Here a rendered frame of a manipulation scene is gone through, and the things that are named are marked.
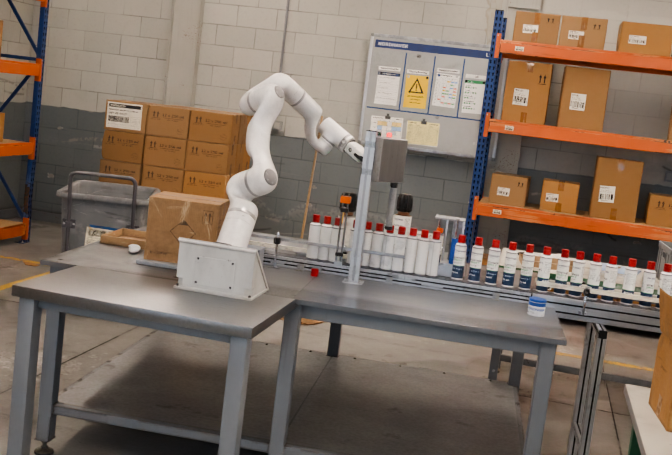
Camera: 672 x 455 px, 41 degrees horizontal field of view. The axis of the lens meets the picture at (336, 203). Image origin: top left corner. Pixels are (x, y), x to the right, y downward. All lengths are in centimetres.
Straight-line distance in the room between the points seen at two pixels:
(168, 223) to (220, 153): 365
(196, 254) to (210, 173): 410
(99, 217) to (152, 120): 163
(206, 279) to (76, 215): 289
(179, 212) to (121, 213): 238
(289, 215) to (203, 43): 189
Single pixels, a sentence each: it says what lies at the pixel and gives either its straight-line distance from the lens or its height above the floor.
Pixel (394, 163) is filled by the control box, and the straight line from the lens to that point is 398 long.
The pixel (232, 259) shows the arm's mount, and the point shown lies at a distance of 344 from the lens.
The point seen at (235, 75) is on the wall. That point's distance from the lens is 901.
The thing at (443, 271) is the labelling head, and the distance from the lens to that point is 415.
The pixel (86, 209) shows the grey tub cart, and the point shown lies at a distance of 626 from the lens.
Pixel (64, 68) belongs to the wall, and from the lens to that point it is 979.
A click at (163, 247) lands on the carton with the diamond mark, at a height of 91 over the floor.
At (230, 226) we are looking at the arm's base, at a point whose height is 108.
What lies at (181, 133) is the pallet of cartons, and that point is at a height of 119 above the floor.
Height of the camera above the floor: 161
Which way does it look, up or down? 6 degrees down
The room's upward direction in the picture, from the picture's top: 7 degrees clockwise
